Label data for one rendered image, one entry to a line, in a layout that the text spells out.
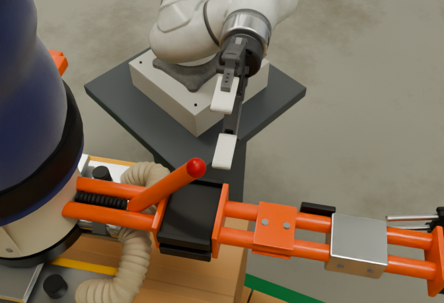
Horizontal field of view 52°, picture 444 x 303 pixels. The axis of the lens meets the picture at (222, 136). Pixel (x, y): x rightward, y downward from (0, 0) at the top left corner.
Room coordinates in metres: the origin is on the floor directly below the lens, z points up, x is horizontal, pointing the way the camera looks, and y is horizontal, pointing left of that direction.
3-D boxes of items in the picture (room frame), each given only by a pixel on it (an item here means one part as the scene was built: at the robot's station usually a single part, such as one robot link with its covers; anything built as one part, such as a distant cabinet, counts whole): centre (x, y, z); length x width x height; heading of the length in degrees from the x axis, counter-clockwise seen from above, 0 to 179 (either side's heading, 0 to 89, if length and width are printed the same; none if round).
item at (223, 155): (0.46, 0.00, 1.17); 0.07 x 0.03 x 0.01; 169
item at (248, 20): (0.66, -0.04, 1.24); 0.09 x 0.06 x 0.09; 79
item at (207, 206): (0.30, 0.04, 1.24); 0.10 x 0.08 x 0.06; 169
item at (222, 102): (0.46, 0.00, 1.30); 0.07 x 0.03 x 0.01; 169
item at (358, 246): (0.26, -0.17, 1.23); 0.07 x 0.07 x 0.04; 79
